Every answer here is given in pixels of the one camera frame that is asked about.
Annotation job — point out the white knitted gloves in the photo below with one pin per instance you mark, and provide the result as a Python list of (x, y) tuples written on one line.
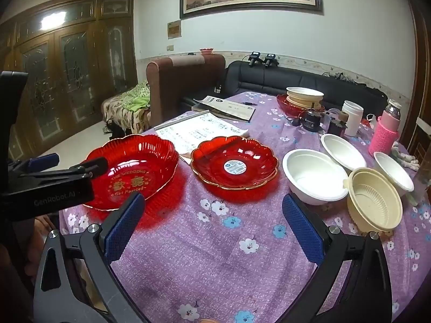
[(405, 158)]

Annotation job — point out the green floral blanket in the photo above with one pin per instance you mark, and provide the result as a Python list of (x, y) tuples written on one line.
[(131, 104)]

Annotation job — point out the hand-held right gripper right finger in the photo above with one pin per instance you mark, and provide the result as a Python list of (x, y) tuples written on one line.
[(303, 229)]

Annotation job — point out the purple floral tablecloth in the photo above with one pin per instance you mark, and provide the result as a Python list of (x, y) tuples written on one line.
[(208, 259)]

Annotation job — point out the black power adapter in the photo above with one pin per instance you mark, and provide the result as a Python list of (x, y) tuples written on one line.
[(295, 121)]

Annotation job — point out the white plastic cup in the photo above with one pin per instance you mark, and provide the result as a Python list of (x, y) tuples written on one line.
[(352, 117)]

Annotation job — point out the white printed paper calendar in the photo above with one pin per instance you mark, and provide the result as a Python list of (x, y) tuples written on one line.
[(195, 131)]

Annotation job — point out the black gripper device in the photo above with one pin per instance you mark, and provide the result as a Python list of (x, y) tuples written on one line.
[(254, 57), (271, 59)]

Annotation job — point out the small red dish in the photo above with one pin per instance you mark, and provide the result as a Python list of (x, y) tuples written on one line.
[(206, 51)]

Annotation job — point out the wall electrical panel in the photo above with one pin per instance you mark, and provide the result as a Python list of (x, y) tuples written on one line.
[(174, 29)]

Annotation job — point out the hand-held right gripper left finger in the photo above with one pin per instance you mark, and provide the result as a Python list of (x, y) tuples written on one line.
[(124, 226)]

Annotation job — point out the wooden door frame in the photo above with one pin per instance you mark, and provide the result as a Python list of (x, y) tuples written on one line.
[(421, 74)]

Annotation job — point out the red glass bowl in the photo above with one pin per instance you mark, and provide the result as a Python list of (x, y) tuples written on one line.
[(289, 108)]

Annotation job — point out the black leather sofa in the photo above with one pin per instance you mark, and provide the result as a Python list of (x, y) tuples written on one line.
[(262, 79)]

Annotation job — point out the black pen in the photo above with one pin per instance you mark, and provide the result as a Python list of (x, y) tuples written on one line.
[(250, 103)]

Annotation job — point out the black round jar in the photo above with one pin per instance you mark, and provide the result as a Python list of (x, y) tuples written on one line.
[(311, 121)]

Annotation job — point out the dark jar with cork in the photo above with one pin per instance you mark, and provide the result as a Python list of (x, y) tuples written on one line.
[(336, 128)]

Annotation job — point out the cream ribbed plastic bowl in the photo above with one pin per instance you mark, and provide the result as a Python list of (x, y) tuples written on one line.
[(373, 202)]

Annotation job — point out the red plate with gold lettering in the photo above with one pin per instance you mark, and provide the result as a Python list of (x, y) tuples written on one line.
[(134, 161)]

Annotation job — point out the bottle with pink knitted sleeve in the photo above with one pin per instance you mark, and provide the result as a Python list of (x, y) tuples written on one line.
[(384, 134)]

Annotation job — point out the cream stacked bowl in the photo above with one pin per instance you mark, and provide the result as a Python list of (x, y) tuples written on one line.
[(296, 102)]

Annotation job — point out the large white foam bowl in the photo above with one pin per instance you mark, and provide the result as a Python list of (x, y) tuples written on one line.
[(313, 175)]

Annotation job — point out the stack of beige bowls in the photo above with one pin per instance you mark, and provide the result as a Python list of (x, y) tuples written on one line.
[(304, 92)]

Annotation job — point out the red plate with round sticker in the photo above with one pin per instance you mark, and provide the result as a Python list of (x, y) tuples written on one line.
[(215, 161)]

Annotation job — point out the brown paper envelope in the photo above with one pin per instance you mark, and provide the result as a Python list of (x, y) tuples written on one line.
[(229, 107)]

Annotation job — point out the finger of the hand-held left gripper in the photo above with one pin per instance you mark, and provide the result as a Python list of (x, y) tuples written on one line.
[(42, 161), (89, 169)]

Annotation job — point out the brown armchair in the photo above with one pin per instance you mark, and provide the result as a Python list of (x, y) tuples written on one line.
[(181, 80)]

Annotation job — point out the wooden glass-panel doors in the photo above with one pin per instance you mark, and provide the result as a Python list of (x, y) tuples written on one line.
[(67, 74)]

